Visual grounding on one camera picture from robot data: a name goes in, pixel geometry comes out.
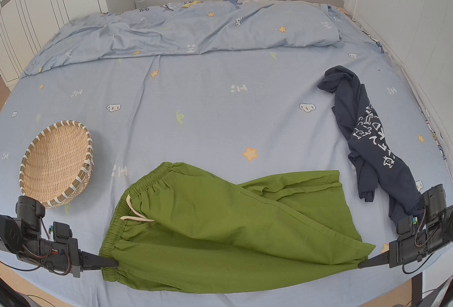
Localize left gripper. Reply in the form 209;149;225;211
44;237;82;279

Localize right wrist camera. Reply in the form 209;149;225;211
396;216;416;237

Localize dark blue garment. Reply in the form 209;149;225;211
316;65;425;225

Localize green shorts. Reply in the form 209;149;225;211
99;162;376;294

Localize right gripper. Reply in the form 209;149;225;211
389;235;427;269

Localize round woven basket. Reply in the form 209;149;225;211
18;120;94;210

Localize black cable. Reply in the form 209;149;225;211
403;261;425;275

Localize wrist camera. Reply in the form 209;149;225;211
396;216;416;237
49;222;72;245

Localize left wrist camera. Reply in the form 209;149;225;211
49;222;72;245

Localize pale blue quilt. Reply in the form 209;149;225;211
19;0;345;79

